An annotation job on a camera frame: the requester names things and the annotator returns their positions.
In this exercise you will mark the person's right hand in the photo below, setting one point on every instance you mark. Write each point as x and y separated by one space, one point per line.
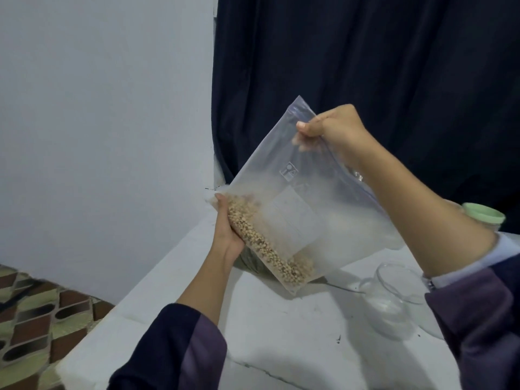
341 130

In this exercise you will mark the person's left hand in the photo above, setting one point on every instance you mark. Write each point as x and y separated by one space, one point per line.
227 239

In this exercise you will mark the clear zip bag of black-eyed peas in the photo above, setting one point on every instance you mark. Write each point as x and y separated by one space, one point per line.
317 207

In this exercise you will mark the transparent jar green lid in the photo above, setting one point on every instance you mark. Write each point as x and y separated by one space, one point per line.
484 213

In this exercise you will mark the clear round lid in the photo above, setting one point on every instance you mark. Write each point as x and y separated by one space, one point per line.
429 308

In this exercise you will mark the person's right forearm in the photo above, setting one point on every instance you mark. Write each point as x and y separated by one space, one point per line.
439 231

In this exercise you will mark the dark navy curtain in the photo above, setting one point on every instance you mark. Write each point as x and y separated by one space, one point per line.
366 61

